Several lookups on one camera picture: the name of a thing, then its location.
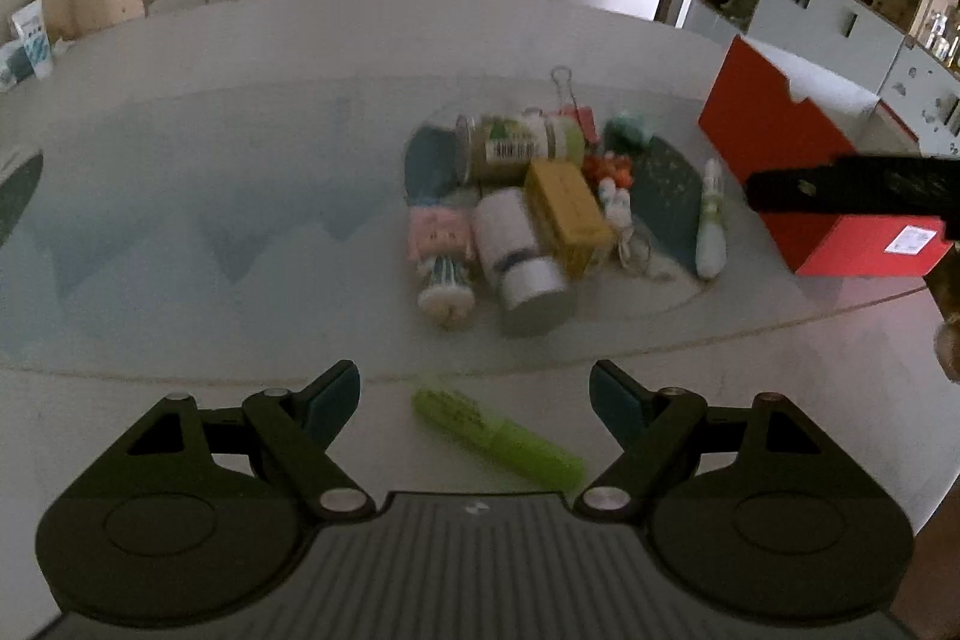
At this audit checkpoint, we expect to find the white and green tube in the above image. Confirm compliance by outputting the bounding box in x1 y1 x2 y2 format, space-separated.
695 158 730 280

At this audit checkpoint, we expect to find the dark green pouch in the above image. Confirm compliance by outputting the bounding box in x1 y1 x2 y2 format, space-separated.
634 136 706 274

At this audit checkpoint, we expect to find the blue and white packet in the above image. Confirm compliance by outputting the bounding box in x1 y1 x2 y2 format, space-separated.
9 0 55 79

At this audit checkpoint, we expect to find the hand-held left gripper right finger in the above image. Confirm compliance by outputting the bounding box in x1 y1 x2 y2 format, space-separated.
572 359 824 524

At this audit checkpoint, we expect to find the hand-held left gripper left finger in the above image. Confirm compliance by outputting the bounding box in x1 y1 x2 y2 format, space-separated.
124 359 377 524

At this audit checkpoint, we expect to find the brown cardboard box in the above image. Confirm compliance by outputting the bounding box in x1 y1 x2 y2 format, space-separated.
41 0 145 41

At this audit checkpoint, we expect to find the jar with green label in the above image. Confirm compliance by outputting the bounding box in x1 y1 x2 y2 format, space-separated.
455 111 586 185

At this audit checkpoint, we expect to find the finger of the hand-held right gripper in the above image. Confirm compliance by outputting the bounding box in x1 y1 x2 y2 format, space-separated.
745 152 960 220

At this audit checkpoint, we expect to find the metal key ring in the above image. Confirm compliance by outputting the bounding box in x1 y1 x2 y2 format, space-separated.
619 227 653 272

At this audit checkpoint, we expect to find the white shelf cabinet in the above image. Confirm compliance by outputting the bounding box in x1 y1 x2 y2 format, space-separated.
679 0 960 161

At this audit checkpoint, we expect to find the dark teal dish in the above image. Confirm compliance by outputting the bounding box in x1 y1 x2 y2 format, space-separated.
405 126 470 208

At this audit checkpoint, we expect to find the cluster of red beads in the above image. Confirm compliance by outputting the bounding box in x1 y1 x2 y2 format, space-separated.
583 152 635 187

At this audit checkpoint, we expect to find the red cardboard box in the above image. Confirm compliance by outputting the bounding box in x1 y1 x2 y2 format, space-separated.
697 34 955 277

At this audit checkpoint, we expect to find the small green toy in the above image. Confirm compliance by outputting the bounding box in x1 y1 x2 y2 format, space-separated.
604 113 652 150

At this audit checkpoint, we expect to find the white plastic bottle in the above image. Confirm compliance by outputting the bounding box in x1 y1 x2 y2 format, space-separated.
472 188 575 320

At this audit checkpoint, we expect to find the pink doll figurine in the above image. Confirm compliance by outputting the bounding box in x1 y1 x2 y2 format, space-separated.
407 206 477 330

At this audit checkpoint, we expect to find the green highlighter pen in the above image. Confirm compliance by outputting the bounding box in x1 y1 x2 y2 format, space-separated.
414 387 587 489

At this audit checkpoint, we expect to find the person's right hand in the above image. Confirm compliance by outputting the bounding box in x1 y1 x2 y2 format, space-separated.
932 310 960 384

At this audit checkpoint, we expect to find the pink binder clip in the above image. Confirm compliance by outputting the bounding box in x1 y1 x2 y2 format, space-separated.
550 68 602 146

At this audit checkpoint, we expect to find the yellow small box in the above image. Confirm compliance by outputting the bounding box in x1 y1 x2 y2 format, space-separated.
523 160 616 277

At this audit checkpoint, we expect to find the small white figurine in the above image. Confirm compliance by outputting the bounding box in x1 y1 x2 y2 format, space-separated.
598 179 635 229

